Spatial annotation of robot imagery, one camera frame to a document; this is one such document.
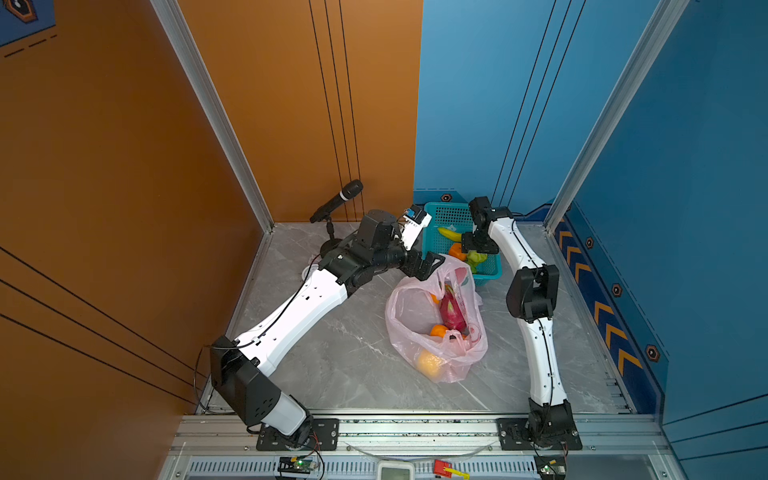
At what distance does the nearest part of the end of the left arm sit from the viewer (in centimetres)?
63

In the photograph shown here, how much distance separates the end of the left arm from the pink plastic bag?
13 mm

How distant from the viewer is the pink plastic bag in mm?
735
